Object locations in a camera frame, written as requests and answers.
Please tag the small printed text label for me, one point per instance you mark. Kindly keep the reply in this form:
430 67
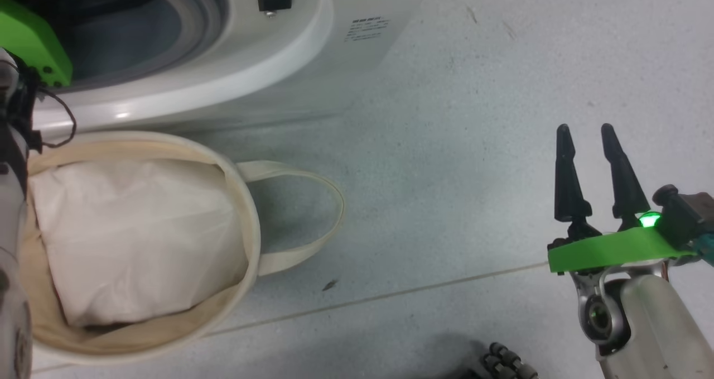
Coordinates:
365 28

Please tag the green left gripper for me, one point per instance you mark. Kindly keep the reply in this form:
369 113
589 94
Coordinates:
33 38

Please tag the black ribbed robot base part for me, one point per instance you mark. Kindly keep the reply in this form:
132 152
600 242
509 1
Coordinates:
505 363

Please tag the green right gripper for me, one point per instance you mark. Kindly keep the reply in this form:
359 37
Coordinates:
613 250

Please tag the white front-load washing machine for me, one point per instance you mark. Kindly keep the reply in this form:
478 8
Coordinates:
290 61

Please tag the black door latch socket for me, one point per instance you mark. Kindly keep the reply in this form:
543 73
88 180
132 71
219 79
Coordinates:
274 1

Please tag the grey rubber door gasket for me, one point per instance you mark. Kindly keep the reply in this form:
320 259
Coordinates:
206 10

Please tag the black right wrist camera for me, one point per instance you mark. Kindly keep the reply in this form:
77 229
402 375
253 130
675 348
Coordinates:
683 217

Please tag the cream canvas laundry basket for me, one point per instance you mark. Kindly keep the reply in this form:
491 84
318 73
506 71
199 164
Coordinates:
251 222

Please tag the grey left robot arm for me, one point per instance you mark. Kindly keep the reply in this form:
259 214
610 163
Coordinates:
8 228

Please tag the white cushion basket filler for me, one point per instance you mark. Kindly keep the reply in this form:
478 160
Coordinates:
134 239

